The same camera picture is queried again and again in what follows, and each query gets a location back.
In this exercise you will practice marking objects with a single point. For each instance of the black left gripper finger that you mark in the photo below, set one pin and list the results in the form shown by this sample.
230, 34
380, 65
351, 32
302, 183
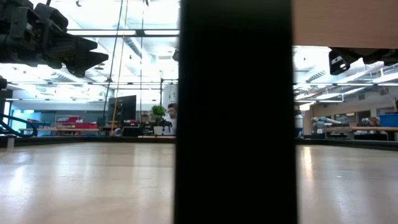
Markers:
84, 62
79, 45

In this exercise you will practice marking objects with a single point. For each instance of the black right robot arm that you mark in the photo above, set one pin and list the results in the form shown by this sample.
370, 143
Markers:
379, 56

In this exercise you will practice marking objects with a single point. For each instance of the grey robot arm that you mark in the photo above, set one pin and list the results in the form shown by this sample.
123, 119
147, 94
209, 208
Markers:
323, 119

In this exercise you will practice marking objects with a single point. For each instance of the black monitor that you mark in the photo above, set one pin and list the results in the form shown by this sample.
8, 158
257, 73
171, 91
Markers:
122, 107

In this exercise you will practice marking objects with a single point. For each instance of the ceiling light bar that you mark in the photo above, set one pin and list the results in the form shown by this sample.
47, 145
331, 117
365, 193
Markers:
140, 32

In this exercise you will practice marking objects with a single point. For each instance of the long wooden work table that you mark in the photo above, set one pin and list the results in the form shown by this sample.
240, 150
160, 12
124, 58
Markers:
46, 129
367, 128

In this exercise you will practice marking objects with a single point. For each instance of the blue storage bin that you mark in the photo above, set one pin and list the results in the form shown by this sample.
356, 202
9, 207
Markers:
388, 120

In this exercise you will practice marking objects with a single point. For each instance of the black equipment box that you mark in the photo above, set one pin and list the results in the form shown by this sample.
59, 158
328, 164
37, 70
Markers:
131, 131

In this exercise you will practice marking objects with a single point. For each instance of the potted green plant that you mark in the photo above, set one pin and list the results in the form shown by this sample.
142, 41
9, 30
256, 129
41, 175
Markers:
158, 111

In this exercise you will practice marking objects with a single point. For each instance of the person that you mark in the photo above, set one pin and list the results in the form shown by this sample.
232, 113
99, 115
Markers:
171, 118

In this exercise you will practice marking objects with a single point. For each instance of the silver ventilation duct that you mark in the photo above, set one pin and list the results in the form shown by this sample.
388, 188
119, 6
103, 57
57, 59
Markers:
315, 76

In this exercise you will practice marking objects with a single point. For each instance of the black aluminium table frame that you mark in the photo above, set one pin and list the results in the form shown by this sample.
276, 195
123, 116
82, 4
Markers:
93, 140

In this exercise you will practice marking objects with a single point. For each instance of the small grey post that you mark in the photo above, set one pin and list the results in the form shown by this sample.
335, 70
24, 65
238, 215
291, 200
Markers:
11, 142

